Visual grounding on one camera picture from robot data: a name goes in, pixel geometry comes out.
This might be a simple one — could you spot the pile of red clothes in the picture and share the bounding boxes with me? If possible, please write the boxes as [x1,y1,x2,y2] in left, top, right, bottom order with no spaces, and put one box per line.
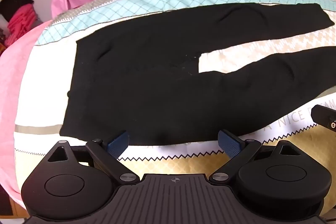
[7,3,37,46]

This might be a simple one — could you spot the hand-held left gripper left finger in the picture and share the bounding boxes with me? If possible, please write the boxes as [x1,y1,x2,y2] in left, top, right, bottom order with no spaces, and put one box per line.
[47,130,140,185]

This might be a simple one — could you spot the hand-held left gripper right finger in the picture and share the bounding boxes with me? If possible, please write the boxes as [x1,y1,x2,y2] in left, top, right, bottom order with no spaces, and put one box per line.
[209,130,303,185]

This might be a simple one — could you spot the pink fleece blanket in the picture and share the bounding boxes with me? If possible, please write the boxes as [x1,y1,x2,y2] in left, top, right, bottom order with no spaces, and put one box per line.
[0,20,53,197]

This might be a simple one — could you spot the patterned beige teal quilt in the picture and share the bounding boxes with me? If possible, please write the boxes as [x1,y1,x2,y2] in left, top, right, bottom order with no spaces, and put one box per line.
[14,0,336,223]

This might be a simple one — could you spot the black pants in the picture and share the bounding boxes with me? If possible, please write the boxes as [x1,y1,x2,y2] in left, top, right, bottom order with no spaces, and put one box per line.
[59,3,336,147]

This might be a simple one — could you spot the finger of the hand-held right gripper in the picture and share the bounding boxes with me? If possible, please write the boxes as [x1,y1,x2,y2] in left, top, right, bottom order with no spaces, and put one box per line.
[311,105,336,133]

